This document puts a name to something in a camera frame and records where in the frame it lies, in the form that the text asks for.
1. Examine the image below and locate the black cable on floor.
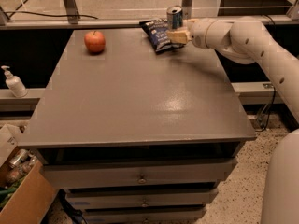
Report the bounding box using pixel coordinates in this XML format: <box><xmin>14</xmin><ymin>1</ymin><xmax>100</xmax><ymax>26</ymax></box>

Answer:
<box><xmin>3</xmin><ymin>10</ymin><xmax>99</xmax><ymax>21</ymax></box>

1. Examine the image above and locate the white pump dispenser bottle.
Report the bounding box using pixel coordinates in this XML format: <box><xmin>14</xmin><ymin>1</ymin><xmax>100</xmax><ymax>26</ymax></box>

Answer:
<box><xmin>1</xmin><ymin>65</ymin><xmax>27</xmax><ymax>98</ymax></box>

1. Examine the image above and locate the bottom grey drawer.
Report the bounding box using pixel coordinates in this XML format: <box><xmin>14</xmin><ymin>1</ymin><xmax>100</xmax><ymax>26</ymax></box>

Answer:
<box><xmin>84</xmin><ymin>206</ymin><xmax>206</xmax><ymax>224</ymax></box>

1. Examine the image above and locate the black cable at right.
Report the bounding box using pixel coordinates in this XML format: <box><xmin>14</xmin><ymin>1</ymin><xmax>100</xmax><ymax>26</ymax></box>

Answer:
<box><xmin>254</xmin><ymin>14</ymin><xmax>278</xmax><ymax>133</ymax></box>

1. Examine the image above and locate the red apple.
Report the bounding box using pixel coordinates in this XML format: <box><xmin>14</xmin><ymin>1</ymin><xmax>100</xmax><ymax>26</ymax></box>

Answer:
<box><xmin>84</xmin><ymin>31</ymin><xmax>106</xmax><ymax>53</ymax></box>

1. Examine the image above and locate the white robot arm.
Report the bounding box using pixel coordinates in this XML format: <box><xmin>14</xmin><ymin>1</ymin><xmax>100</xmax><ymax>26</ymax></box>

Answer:
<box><xmin>167</xmin><ymin>17</ymin><xmax>299</xmax><ymax>224</ymax></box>

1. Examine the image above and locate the cardboard box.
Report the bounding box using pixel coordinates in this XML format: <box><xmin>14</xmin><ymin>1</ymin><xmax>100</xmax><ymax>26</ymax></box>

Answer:
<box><xmin>0</xmin><ymin>124</ymin><xmax>57</xmax><ymax>224</ymax></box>

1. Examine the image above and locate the grey drawer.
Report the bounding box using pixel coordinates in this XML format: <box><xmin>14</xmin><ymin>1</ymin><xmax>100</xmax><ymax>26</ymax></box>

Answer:
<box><xmin>42</xmin><ymin>158</ymin><xmax>237</xmax><ymax>189</ymax></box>
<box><xmin>66</xmin><ymin>189</ymin><xmax>218</xmax><ymax>210</ymax></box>
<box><xmin>84</xmin><ymin>206</ymin><xmax>206</xmax><ymax>224</ymax></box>

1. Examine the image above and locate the top grey drawer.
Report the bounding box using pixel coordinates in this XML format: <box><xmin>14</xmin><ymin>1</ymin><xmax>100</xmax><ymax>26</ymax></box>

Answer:
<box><xmin>42</xmin><ymin>158</ymin><xmax>237</xmax><ymax>189</ymax></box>

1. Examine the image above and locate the silver can in box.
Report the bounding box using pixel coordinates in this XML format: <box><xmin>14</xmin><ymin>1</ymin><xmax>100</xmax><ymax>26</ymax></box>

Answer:
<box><xmin>8</xmin><ymin>149</ymin><xmax>29</xmax><ymax>168</ymax></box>

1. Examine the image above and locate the blue chip bag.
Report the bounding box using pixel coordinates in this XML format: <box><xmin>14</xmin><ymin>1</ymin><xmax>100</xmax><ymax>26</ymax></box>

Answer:
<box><xmin>139</xmin><ymin>19</ymin><xmax>183</xmax><ymax>53</ymax></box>

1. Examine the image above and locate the grey drawer cabinet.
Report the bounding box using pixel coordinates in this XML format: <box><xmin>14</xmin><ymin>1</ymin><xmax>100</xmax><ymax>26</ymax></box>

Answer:
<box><xmin>17</xmin><ymin>26</ymin><xmax>258</xmax><ymax>224</ymax></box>

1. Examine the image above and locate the silver blue redbull can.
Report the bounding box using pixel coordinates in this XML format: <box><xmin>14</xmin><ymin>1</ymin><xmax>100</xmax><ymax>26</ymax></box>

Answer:
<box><xmin>166</xmin><ymin>5</ymin><xmax>183</xmax><ymax>30</ymax></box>

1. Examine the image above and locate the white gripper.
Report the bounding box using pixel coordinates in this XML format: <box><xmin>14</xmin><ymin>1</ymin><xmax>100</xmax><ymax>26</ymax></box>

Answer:
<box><xmin>166</xmin><ymin>19</ymin><xmax>209</xmax><ymax>49</ymax></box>

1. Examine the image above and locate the middle grey drawer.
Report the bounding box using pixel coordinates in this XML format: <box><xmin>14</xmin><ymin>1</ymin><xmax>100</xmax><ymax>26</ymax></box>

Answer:
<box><xmin>66</xmin><ymin>189</ymin><xmax>218</xmax><ymax>210</ymax></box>

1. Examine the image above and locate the metal railing frame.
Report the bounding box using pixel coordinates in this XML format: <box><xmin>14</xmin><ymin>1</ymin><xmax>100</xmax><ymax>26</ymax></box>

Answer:
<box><xmin>0</xmin><ymin>0</ymin><xmax>299</xmax><ymax>31</ymax></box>

